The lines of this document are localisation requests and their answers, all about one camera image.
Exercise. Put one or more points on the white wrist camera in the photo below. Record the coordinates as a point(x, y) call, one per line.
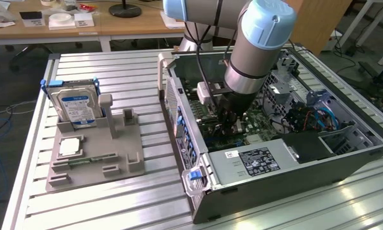
point(205, 93)

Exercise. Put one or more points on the black plastic shroud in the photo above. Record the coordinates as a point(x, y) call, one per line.
point(306, 146)

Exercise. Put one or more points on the wooden desk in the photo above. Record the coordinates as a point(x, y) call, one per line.
point(131, 26)

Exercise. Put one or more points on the open black PC case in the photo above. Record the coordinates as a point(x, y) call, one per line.
point(274, 191)

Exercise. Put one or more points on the white paper card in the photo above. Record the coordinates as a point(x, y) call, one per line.
point(3, 24)

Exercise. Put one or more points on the grey power supply unit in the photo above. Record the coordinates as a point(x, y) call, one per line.
point(229, 172)

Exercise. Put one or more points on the green motherboard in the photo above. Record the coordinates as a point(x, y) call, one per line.
point(258, 124)

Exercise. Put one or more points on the silver CPU chip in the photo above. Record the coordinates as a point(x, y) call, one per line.
point(69, 147)

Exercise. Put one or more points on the hard disk blue label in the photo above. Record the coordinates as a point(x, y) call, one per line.
point(76, 107)

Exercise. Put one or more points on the green RAM stick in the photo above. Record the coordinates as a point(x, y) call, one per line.
point(83, 161)

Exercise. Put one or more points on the black round lamp base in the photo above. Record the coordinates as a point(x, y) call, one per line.
point(125, 10)

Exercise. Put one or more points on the white box black lid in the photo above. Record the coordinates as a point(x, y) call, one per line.
point(32, 19)

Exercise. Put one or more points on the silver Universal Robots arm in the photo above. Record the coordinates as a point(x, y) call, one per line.
point(258, 52)

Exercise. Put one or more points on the white paper stack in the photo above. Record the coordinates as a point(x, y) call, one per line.
point(169, 22)

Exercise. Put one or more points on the blue plastic disk caddy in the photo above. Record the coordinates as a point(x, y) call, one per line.
point(56, 83)

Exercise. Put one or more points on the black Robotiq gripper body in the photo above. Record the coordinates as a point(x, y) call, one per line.
point(237, 103)

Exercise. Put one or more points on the blue case latch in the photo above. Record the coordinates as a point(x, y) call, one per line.
point(195, 174)

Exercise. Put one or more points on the white desk frame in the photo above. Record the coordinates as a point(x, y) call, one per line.
point(364, 21)

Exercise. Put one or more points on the grey plastic parts rack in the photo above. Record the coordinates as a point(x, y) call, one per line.
point(96, 143)

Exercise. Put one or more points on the green graphics card metal bracket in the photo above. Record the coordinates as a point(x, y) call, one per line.
point(216, 135)

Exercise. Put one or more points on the perforated metal disk bay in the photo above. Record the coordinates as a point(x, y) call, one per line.
point(282, 95)

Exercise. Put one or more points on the small white labelled box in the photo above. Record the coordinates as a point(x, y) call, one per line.
point(83, 20)

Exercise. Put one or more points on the open metal disk bay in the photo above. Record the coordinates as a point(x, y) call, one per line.
point(348, 139)

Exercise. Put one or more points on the red packet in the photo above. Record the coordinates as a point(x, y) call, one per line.
point(85, 7)

